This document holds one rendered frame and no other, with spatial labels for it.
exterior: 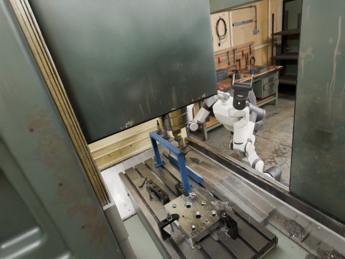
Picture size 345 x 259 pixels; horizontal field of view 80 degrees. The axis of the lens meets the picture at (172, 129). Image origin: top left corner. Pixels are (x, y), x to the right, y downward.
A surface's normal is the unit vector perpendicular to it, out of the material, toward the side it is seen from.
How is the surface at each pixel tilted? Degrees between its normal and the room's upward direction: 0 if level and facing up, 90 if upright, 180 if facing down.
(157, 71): 90
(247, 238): 0
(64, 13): 90
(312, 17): 90
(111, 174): 25
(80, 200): 90
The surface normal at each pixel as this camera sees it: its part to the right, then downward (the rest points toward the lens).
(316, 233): -0.43, -0.74
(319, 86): -0.84, 0.36
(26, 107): 0.50, 0.28
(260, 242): -0.18, -0.89
